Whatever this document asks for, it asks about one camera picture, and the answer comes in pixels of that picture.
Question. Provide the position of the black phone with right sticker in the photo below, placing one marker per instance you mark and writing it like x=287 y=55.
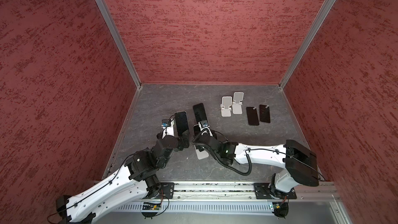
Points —
x=264 y=113

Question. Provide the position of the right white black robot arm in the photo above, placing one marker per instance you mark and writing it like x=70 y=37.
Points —
x=298 y=163

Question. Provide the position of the white phone stand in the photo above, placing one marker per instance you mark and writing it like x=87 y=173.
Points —
x=201 y=154
x=226 y=106
x=237 y=103

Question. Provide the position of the aluminium front rail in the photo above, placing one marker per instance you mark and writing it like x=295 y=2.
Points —
x=220 y=191

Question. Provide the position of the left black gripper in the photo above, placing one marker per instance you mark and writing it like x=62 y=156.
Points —
x=181 y=145

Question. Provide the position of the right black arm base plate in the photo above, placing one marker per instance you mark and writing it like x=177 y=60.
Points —
x=263 y=192

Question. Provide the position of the white slotted cable duct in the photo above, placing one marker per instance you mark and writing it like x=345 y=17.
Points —
x=244 y=208

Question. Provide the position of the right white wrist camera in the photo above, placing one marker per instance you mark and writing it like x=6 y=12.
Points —
x=204 y=128

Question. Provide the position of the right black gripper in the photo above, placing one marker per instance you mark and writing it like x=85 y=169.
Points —
x=197 y=145

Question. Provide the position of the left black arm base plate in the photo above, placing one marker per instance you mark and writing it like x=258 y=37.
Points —
x=162 y=191

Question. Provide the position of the aluminium corner post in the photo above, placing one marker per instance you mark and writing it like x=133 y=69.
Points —
x=119 y=42
x=313 y=30

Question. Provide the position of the left aluminium corner post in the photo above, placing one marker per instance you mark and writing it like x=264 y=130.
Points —
x=119 y=42

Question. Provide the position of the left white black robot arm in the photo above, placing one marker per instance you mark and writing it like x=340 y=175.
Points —
x=135 y=179

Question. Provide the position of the black phone back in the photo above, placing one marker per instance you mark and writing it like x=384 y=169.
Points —
x=199 y=112

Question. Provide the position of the black phone with sticker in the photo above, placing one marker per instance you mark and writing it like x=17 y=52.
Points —
x=252 y=116
x=264 y=113

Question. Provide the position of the black phone with middle sticker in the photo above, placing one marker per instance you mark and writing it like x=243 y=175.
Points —
x=252 y=116

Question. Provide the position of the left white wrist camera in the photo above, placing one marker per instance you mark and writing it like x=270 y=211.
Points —
x=167 y=127

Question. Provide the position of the right aluminium corner post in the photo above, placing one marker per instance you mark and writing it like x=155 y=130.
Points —
x=313 y=30

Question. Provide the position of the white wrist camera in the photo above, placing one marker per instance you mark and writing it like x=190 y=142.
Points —
x=204 y=128
x=167 y=127

